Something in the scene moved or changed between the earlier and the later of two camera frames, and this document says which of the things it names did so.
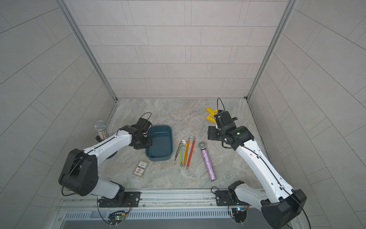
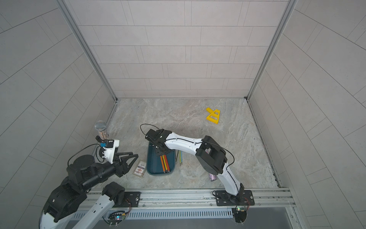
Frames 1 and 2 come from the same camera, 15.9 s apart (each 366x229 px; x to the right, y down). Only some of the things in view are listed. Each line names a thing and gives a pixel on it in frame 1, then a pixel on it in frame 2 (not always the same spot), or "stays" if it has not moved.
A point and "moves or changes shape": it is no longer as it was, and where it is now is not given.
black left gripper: (150, 143) -> (120, 164)
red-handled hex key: (191, 151) -> (167, 163)
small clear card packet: (141, 168) stays
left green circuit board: (116, 217) stays
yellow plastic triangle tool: (212, 113) stays
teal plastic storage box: (162, 148) moves or changes shape
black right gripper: (211, 132) -> (157, 150)
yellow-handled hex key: (183, 161) -> (165, 163)
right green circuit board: (239, 213) stays
